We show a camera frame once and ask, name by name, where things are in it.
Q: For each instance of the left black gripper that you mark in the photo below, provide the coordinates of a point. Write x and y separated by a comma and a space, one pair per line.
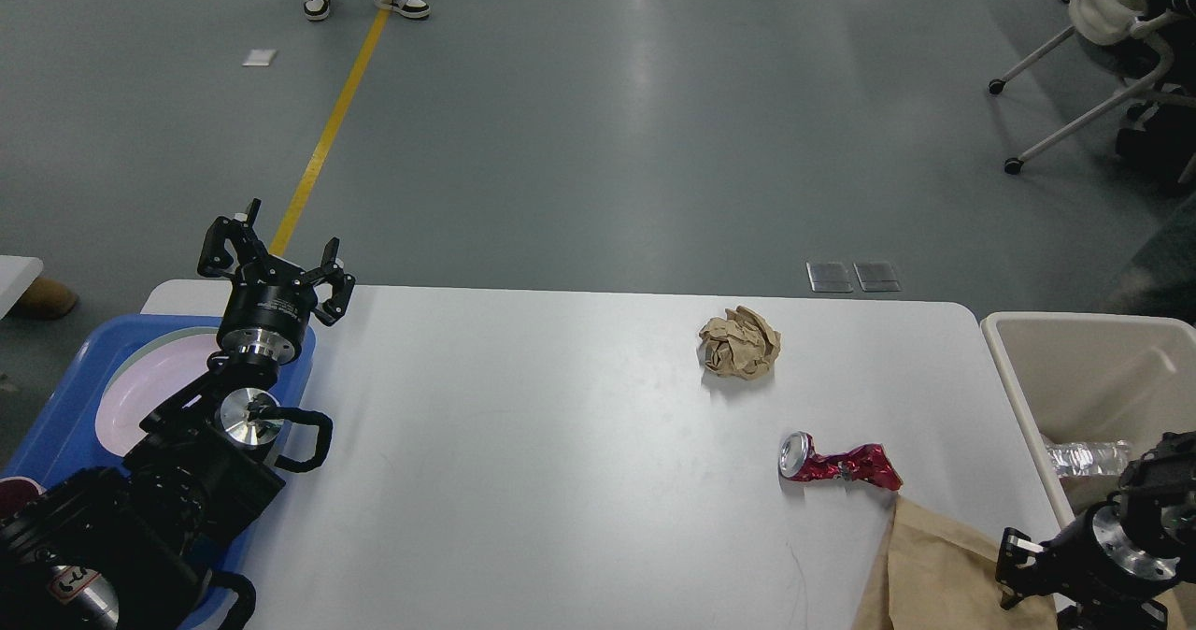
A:
262, 319

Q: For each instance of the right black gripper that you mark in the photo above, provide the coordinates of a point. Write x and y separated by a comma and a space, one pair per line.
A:
1113, 561

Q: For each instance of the aluminium foil tray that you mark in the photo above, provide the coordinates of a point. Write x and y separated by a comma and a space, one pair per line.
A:
1088, 459

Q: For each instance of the brown paper sheet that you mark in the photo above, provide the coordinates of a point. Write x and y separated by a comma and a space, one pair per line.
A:
932, 572

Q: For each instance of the pink plate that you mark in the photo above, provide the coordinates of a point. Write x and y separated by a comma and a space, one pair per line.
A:
117, 426

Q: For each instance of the red foil wrapper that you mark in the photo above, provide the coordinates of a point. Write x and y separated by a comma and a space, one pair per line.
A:
799, 461

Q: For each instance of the pink mug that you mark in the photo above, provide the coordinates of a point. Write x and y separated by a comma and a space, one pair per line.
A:
16, 492

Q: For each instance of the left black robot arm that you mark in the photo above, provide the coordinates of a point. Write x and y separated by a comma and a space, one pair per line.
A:
137, 546

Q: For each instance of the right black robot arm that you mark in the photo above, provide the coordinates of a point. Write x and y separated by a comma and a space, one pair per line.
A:
1163, 478

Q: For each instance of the beige plastic bin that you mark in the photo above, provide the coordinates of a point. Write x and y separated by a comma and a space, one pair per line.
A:
1092, 377

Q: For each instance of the person with tan boot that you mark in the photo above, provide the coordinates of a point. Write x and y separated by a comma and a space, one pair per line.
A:
45, 299

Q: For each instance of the white side table corner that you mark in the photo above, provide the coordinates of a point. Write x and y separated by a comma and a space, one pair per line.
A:
18, 273

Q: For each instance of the blue plastic tray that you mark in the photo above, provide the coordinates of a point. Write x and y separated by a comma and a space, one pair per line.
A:
61, 443

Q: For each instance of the right metal floor plate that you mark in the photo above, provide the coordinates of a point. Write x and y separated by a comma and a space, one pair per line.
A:
877, 276

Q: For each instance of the metal floor plate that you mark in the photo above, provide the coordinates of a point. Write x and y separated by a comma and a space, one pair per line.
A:
829, 277
877, 276

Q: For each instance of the left metal floor plate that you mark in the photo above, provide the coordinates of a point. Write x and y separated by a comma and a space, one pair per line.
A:
829, 277

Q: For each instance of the crumpled brown paper ball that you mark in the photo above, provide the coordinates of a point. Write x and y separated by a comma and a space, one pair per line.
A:
742, 344

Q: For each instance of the person in dark clothes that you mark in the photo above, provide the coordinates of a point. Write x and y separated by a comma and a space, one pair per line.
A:
1164, 145

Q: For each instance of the office chair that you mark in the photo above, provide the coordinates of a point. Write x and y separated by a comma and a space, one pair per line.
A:
1146, 44

